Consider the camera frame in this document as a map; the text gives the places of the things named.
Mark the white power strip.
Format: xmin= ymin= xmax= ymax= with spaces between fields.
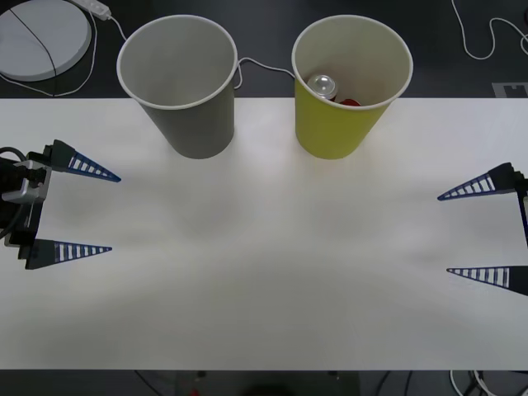
xmin=72 ymin=0 xmax=111 ymax=20

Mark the grey plastic bin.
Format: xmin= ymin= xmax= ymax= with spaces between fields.
xmin=116 ymin=15 xmax=239 ymax=160

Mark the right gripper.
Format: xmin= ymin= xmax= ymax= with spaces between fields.
xmin=436 ymin=163 xmax=528 ymax=297

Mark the white wavy cable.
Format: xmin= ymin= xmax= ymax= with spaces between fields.
xmin=450 ymin=0 xmax=528 ymax=61

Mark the white power strip cable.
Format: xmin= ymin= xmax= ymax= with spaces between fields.
xmin=107 ymin=14 xmax=296 ymax=90

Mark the yellow-green plastic bin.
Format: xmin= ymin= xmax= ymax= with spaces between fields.
xmin=291 ymin=15 xmax=414 ymax=161

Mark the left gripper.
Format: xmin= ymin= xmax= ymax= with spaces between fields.
xmin=4 ymin=139 xmax=122 ymax=271

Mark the grey floor marker tag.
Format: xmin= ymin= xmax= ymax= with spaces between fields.
xmin=493 ymin=82 xmax=528 ymax=98

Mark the thin white looped cable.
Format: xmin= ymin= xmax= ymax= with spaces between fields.
xmin=0 ymin=6 xmax=98 ymax=98

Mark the pale grey round disc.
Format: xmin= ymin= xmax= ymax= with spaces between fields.
xmin=0 ymin=0 xmax=92 ymax=83

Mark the thin black cable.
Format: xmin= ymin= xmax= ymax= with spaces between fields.
xmin=8 ymin=6 xmax=59 ymax=98

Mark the orange drink can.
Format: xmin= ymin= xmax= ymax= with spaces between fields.
xmin=307 ymin=73 xmax=340 ymax=102

